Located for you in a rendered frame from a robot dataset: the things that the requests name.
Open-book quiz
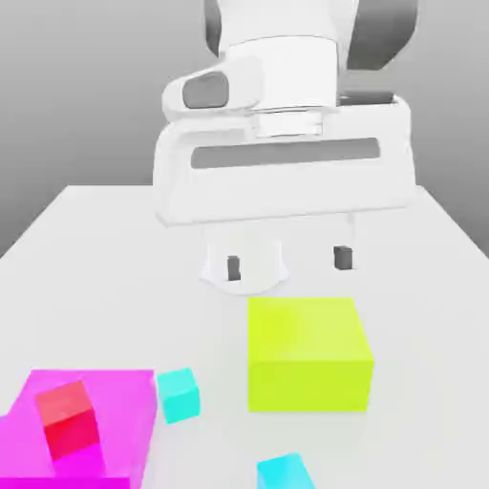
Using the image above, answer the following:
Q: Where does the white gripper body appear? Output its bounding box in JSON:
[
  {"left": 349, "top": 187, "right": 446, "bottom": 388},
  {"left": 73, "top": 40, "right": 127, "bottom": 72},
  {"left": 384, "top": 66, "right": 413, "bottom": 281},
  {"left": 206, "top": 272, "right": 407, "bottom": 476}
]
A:
[{"left": 151, "top": 95, "right": 418, "bottom": 229}]

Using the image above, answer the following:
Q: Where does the small cyan cube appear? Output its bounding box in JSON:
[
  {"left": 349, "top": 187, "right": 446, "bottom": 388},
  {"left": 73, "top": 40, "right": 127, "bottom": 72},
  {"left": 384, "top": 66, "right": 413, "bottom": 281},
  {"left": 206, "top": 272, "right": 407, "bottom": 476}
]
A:
[
  {"left": 155, "top": 367, "right": 202, "bottom": 425},
  {"left": 255, "top": 452, "right": 317, "bottom": 489}
]

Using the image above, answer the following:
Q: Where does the small red cube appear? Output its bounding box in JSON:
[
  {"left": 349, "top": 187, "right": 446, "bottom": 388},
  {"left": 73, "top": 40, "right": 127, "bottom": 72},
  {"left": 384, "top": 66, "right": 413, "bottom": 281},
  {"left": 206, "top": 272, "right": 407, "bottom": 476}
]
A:
[{"left": 33, "top": 379, "right": 101, "bottom": 462}]

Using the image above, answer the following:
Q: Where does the large lime box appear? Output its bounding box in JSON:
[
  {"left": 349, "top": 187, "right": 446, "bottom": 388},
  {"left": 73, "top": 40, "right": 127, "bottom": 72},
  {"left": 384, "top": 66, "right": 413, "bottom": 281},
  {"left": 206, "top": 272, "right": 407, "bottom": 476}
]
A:
[{"left": 246, "top": 296, "right": 375, "bottom": 415}]

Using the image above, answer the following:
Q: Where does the large magenta box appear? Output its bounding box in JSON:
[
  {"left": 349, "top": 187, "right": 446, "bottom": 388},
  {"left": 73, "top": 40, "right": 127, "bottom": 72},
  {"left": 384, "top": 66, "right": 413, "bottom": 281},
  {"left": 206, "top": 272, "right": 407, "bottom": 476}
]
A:
[{"left": 0, "top": 368, "right": 159, "bottom": 489}]

